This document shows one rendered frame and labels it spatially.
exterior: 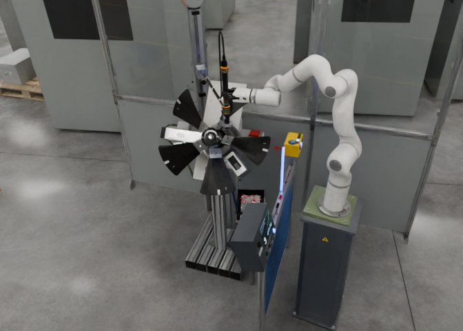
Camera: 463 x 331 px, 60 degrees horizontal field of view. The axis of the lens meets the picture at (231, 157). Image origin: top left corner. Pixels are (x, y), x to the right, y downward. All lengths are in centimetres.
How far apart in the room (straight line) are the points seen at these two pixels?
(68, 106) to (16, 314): 254
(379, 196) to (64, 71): 351
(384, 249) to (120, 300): 210
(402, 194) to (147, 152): 223
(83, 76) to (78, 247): 200
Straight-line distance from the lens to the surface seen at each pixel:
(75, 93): 497
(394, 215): 355
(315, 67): 199
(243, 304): 307
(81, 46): 467
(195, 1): 284
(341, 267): 252
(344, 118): 203
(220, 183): 246
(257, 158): 239
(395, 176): 331
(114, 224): 379
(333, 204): 231
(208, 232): 343
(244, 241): 175
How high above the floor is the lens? 252
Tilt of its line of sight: 35 degrees down
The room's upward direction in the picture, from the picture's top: 2 degrees counter-clockwise
